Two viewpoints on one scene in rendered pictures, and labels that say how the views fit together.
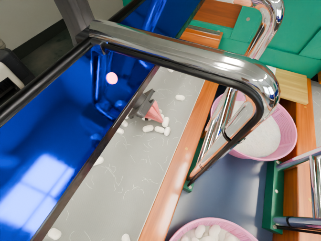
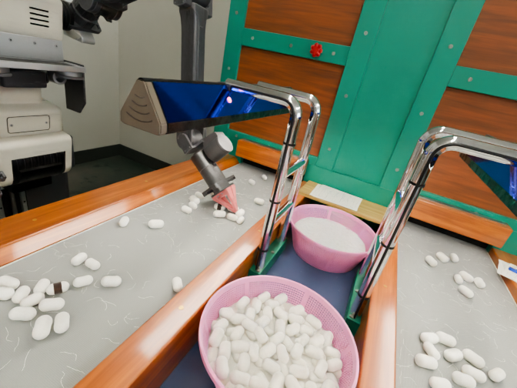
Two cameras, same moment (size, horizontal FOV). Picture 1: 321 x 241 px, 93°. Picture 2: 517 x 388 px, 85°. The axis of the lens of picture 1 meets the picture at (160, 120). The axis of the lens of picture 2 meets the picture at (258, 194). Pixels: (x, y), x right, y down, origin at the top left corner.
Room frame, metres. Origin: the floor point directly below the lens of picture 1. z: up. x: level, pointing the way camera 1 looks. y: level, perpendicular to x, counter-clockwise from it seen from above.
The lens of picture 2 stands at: (-0.47, -0.01, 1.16)
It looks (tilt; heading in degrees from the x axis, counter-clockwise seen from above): 25 degrees down; 356
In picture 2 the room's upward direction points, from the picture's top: 12 degrees clockwise
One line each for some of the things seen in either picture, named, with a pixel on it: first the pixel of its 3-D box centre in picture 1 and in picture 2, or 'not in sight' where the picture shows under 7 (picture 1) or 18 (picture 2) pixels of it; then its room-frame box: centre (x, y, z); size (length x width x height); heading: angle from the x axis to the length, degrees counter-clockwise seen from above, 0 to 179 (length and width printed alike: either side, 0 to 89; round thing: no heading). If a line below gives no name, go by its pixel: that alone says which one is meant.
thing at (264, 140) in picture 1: (243, 128); (327, 241); (0.26, -0.30, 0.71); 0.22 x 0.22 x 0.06
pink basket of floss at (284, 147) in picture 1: (245, 126); (328, 238); (0.26, -0.30, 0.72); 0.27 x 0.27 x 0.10
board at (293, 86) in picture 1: (259, 76); (345, 201); (0.46, -0.39, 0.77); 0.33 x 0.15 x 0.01; 66
